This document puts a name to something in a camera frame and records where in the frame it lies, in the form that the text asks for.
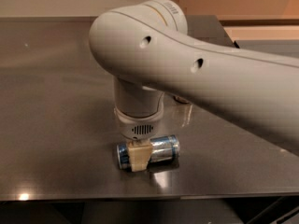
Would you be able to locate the brown opened soda can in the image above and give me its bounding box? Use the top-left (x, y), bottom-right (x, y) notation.
top-left (174, 96), bottom-right (190, 104)

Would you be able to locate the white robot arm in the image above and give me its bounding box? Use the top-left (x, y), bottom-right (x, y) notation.
top-left (89, 0), bottom-right (299, 172)

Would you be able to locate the blue silver redbull can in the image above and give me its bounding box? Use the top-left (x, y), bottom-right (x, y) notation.
top-left (117, 135), bottom-right (180, 170)

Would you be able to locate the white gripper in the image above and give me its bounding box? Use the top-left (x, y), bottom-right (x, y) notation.
top-left (114, 108), bottom-right (164, 172)

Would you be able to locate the grey side table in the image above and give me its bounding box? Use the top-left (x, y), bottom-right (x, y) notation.
top-left (235, 40), bottom-right (299, 58)

